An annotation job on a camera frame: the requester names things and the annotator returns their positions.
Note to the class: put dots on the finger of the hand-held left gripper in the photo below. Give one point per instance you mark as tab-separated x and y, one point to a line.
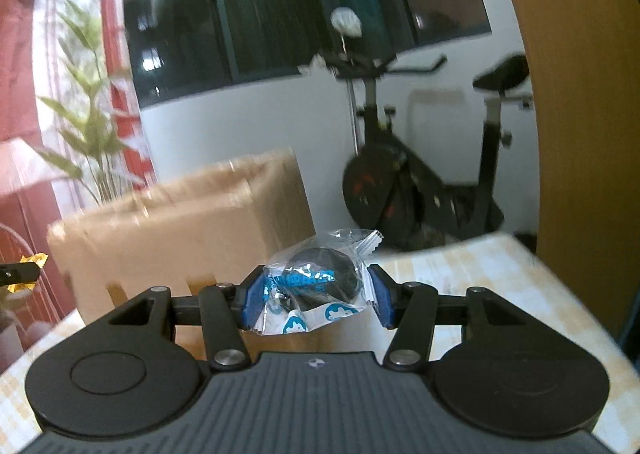
17	275

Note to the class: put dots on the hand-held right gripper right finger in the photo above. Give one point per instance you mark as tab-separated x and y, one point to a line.
382	296

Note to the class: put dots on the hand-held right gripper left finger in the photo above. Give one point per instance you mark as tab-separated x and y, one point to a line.
250	301

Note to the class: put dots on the gold snack wrapper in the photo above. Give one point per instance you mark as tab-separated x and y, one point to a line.
35	261

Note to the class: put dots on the clear cookie packet blue print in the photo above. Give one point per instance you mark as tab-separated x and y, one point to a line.
320	279

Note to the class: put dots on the brown cardboard box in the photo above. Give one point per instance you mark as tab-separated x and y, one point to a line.
190	229

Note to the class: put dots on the black exercise bike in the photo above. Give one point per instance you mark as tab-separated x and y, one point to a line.
400	184

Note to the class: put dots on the checked floral tablecloth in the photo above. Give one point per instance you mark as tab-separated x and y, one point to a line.
500	294

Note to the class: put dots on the green leafy plant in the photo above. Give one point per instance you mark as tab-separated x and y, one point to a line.
95	123

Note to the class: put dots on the red white curtain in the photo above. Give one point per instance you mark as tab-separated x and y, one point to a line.
85	58

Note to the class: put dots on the wooden door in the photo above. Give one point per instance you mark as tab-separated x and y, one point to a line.
580	108

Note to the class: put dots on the dark glass window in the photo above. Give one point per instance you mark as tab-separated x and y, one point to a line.
300	3

